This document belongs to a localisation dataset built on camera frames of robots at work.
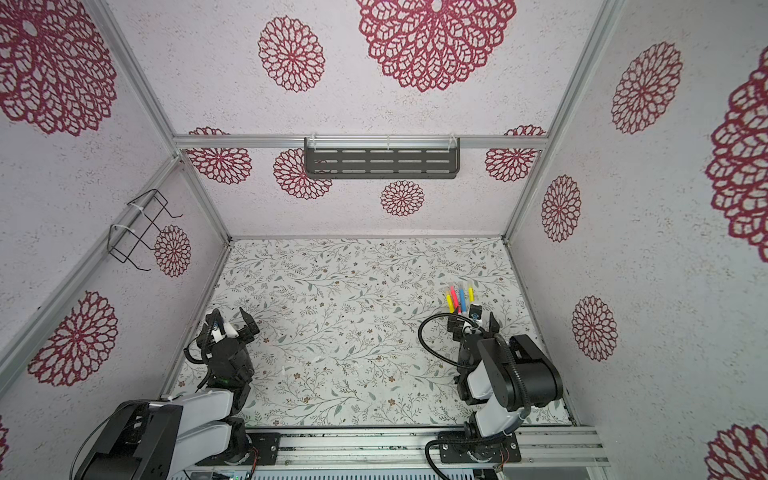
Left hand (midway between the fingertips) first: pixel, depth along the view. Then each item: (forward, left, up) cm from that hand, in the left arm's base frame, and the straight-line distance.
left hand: (226, 322), depth 84 cm
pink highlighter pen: (+15, -69, -11) cm, 72 cm away
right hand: (+4, -72, -1) cm, 72 cm away
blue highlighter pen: (+14, -72, -12) cm, 75 cm away
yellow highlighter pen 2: (+12, -67, -11) cm, 69 cm away
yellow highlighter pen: (+16, -75, -11) cm, 78 cm away
